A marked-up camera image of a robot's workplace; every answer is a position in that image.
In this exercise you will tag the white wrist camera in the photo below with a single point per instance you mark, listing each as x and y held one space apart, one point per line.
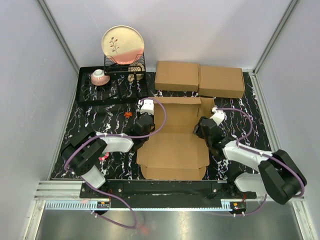
146 106
218 116

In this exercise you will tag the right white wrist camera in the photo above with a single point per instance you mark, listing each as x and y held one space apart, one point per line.
218 116

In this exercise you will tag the cream ceramic mug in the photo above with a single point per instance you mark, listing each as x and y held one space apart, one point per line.
136 70

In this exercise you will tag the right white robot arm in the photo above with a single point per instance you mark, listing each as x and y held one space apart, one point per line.
277 174

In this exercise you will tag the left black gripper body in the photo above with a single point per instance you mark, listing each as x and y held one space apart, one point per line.
139 114

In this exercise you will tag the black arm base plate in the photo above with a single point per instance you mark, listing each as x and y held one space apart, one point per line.
205 188

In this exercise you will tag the black wire tray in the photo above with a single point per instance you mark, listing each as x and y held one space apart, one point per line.
117 91

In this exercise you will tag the cream pink floral plate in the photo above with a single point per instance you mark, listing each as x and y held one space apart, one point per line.
122 44

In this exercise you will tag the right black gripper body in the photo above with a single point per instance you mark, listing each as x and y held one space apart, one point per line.
198 132

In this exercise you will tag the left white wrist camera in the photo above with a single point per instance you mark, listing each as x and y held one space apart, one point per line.
146 106

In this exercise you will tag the black wire plate rack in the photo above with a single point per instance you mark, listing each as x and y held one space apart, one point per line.
113 69

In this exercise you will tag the pink green flower coaster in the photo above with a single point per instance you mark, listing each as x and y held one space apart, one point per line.
103 156

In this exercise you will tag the cardboard box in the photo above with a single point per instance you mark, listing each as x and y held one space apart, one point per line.
177 76
221 82
174 152

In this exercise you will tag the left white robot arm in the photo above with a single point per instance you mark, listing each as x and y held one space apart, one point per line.
84 149

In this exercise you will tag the red maple leaf ornament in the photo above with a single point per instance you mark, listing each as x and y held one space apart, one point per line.
128 114

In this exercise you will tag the pink patterned bowl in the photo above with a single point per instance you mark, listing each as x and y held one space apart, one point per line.
98 78

